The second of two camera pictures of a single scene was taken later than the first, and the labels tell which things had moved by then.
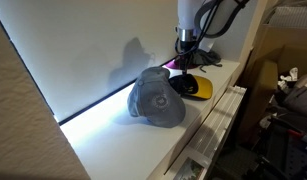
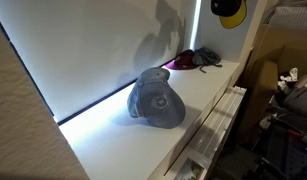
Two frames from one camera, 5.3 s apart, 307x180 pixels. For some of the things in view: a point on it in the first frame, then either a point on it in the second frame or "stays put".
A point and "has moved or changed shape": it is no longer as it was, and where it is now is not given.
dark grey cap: x=201 y=57 stays put
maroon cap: x=175 y=64 stays put
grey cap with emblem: x=154 y=97 stays put
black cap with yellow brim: x=192 y=86 has moved or changed shape
